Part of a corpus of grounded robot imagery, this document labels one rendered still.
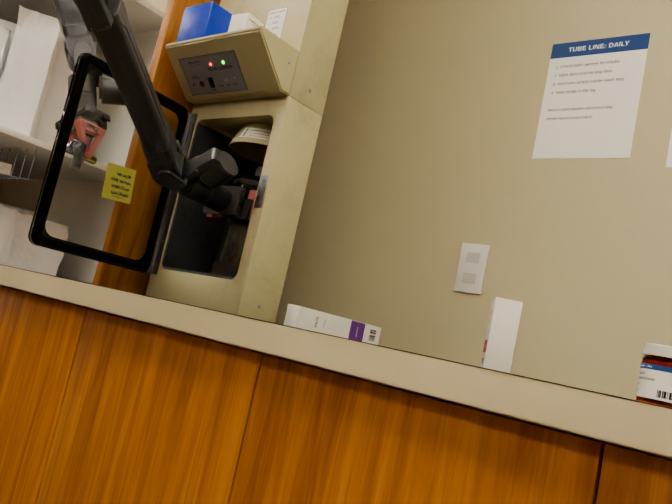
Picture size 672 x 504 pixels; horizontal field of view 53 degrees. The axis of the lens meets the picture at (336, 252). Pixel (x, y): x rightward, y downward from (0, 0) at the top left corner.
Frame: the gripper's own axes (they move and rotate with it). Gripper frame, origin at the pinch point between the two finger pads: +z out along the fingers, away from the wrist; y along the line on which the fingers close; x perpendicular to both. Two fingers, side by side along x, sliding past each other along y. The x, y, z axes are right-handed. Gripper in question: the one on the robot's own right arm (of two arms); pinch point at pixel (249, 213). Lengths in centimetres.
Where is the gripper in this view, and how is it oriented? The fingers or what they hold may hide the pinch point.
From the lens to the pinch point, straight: 155.7
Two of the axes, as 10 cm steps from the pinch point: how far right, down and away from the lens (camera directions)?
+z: 5.7, 2.8, 7.7
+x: -2.4, 9.6, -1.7
